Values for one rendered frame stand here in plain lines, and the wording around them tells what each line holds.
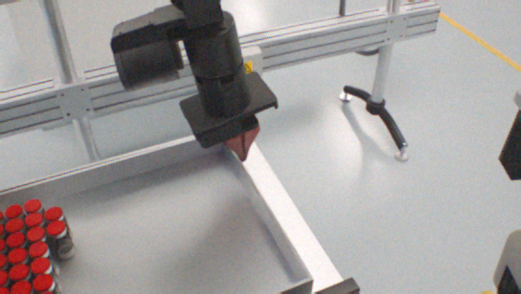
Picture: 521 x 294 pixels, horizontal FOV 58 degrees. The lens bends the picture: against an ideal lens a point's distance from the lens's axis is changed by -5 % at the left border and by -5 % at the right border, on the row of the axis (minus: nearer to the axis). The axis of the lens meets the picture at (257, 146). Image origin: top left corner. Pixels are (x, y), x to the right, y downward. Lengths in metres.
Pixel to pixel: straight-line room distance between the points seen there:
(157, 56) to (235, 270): 0.25
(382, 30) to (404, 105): 0.58
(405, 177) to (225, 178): 1.39
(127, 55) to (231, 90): 0.11
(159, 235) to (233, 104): 0.18
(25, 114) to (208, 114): 1.06
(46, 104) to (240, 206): 1.00
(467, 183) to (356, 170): 0.44
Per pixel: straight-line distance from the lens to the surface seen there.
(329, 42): 1.74
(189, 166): 0.67
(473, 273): 1.76
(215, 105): 0.54
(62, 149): 2.17
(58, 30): 1.44
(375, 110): 2.08
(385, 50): 1.95
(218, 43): 0.49
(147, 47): 0.50
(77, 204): 0.66
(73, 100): 1.53
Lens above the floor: 1.34
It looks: 42 degrees down
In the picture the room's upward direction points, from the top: straight up
